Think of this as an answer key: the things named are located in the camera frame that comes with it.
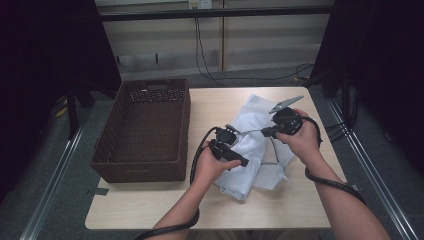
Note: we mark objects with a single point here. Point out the brown wicker basket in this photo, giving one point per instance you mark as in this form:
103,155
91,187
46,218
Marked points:
143,133

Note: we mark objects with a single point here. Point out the black stand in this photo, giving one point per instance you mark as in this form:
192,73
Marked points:
346,100
72,110

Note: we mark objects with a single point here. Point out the grey tape piece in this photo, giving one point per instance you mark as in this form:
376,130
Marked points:
99,192

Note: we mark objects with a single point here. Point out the white wall outlet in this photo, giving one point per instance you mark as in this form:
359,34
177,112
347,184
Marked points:
200,4

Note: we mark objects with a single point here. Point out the person's right hand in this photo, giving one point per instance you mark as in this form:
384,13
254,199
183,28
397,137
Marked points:
305,143

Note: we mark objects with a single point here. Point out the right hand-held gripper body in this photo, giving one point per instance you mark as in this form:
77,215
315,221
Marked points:
288,121

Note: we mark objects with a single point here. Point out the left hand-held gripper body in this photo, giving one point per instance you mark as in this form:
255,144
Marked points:
226,136

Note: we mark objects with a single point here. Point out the dark curtain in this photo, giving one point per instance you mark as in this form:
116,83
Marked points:
383,66
43,66

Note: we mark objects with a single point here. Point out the person's left hand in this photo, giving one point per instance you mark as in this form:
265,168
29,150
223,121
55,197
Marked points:
208,170

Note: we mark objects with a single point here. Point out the black horizontal bar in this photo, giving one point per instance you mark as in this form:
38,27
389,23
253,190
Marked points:
216,13

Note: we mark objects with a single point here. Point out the white mesh laundry bag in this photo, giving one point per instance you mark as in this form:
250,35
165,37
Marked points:
271,175

